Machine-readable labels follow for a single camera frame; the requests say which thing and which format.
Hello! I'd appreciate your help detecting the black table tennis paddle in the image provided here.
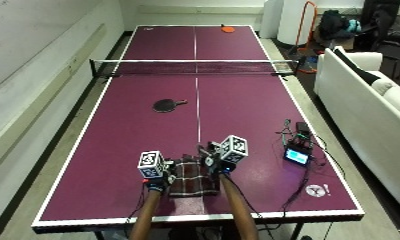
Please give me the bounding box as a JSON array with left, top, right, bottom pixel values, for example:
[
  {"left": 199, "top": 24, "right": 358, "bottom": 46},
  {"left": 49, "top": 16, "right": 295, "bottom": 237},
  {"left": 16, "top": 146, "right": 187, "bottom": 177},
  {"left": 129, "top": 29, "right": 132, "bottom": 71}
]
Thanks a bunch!
[{"left": 152, "top": 98, "right": 189, "bottom": 114}]

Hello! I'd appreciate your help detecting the person's left hand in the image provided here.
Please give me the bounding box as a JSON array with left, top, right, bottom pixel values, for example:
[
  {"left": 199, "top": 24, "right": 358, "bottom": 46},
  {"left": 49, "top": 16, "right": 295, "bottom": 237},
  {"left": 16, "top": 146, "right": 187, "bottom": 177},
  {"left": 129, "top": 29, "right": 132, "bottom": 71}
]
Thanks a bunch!
[{"left": 144, "top": 160, "right": 178, "bottom": 193}]

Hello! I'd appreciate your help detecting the dark red plaid cloth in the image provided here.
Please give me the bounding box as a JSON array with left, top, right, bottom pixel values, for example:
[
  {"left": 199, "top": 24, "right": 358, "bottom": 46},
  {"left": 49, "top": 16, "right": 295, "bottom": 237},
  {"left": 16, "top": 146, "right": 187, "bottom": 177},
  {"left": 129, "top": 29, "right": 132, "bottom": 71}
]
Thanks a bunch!
[{"left": 166, "top": 154, "right": 221, "bottom": 198}]

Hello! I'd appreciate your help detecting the black cable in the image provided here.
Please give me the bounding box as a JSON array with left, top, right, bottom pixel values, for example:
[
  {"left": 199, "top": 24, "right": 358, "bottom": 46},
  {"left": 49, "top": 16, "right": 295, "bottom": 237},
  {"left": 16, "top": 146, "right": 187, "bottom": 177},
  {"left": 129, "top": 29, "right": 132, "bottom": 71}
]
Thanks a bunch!
[{"left": 278, "top": 163, "right": 317, "bottom": 218}]

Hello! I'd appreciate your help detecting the black office chair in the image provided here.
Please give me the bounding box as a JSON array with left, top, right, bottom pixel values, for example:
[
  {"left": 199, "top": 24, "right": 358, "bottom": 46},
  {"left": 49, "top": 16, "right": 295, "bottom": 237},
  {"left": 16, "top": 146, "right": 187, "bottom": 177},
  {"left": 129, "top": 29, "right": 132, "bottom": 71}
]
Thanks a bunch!
[{"left": 358, "top": 0, "right": 400, "bottom": 51}]

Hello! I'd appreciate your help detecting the table tennis net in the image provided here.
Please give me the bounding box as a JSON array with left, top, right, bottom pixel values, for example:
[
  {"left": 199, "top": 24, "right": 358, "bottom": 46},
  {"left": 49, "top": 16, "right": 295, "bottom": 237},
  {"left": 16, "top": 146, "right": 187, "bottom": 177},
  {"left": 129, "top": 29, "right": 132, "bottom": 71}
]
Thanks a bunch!
[{"left": 88, "top": 58, "right": 306, "bottom": 78}]

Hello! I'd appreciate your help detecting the white marker cube right glove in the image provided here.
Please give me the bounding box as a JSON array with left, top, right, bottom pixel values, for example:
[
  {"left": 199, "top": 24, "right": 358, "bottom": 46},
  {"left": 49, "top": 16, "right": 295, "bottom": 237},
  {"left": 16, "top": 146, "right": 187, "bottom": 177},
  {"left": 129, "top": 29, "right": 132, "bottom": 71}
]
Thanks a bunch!
[{"left": 218, "top": 134, "right": 250, "bottom": 165}]

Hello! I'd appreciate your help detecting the white cylindrical column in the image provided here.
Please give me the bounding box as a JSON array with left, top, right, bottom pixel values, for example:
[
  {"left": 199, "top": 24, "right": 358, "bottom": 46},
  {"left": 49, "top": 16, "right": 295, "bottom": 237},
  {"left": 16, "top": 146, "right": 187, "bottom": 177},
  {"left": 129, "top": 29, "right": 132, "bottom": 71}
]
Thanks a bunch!
[{"left": 275, "top": 0, "right": 318, "bottom": 46}]

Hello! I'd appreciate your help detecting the small computer with lit screen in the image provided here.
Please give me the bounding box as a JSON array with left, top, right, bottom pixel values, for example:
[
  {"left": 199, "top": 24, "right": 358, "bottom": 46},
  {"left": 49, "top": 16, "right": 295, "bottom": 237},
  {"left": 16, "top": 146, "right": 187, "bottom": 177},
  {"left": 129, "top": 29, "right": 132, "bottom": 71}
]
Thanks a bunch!
[{"left": 281, "top": 121, "right": 314, "bottom": 168}]

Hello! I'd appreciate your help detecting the black backpack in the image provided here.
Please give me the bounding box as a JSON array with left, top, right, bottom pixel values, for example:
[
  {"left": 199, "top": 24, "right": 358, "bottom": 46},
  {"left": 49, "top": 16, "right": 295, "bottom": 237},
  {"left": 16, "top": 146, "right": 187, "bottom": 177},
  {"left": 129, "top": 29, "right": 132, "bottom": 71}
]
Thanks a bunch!
[{"left": 318, "top": 9, "right": 354, "bottom": 42}]

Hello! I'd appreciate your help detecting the white sofa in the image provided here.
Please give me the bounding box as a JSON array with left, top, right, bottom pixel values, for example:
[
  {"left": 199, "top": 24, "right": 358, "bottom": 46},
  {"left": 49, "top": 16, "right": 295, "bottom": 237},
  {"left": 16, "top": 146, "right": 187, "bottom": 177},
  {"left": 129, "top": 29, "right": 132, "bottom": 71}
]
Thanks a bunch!
[{"left": 313, "top": 46, "right": 400, "bottom": 218}]

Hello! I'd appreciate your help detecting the white round sticker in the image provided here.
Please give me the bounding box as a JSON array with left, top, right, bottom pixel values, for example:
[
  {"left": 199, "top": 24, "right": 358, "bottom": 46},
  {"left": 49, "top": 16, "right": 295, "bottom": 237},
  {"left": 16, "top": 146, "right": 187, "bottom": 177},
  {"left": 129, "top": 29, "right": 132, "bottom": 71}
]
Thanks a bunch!
[{"left": 303, "top": 184, "right": 326, "bottom": 198}]

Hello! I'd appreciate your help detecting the orange metal frame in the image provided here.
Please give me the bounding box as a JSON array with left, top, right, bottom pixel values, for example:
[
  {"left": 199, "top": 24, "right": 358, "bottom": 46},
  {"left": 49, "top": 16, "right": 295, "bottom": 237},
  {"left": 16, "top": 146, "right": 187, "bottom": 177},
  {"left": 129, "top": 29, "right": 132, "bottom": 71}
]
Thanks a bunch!
[{"left": 293, "top": 0, "right": 319, "bottom": 74}]

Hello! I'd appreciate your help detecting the person's right hand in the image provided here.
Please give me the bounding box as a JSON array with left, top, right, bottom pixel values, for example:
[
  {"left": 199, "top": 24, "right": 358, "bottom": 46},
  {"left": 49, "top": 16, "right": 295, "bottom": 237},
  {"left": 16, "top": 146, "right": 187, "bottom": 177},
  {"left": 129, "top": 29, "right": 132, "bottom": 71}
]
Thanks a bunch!
[{"left": 197, "top": 141, "right": 237, "bottom": 176}]

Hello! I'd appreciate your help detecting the whiteboard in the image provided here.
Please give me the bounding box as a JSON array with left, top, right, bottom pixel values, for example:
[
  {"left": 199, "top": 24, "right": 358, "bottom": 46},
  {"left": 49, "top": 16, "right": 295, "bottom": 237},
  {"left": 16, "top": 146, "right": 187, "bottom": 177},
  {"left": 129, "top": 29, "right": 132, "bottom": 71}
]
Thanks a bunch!
[{"left": 0, "top": 0, "right": 104, "bottom": 94}]

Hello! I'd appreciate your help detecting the white marker cube left glove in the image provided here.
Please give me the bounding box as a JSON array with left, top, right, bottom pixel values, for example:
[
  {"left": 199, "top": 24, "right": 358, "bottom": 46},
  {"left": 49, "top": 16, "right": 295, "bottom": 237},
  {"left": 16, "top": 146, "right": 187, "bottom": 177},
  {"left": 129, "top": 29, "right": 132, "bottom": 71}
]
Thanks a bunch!
[{"left": 136, "top": 150, "right": 166, "bottom": 179}]

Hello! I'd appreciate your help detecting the white marker cube glove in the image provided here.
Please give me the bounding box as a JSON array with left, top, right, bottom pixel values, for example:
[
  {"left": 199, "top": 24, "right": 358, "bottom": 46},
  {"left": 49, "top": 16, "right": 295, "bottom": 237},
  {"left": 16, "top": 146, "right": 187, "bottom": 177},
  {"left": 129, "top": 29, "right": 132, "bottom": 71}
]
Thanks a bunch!
[
  {"left": 218, "top": 134, "right": 250, "bottom": 165},
  {"left": 136, "top": 150, "right": 166, "bottom": 179}
]

